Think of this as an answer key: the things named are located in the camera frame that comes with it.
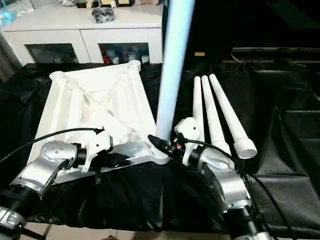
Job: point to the white plastic table top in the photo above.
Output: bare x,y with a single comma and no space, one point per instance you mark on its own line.
75,105

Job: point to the white plastic table leg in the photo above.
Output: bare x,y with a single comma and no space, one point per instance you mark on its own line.
172,75
230,112
212,112
198,100

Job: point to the black box with beige label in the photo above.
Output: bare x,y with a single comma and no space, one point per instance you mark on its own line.
212,25

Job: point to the small white figurine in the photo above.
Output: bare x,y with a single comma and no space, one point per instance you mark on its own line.
89,3
113,3

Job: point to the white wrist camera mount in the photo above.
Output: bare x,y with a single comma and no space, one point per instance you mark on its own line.
190,127
100,142

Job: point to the clear bag on cabinet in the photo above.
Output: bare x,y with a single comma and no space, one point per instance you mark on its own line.
102,15

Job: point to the spotted white bowl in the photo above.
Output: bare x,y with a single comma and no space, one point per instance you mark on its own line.
66,2

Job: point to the blue plastic item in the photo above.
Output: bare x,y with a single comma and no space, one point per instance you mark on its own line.
6,15

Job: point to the black television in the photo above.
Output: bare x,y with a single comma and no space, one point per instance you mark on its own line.
275,49

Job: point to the white cabinet with glass doors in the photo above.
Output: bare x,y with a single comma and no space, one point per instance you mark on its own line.
62,21

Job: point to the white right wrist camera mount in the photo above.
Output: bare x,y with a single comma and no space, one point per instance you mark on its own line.
190,127

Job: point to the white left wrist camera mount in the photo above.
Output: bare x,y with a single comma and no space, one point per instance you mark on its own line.
100,142

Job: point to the black mat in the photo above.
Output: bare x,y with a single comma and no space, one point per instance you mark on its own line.
287,150

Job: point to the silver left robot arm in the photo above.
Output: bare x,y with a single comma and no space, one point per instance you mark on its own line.
37,172

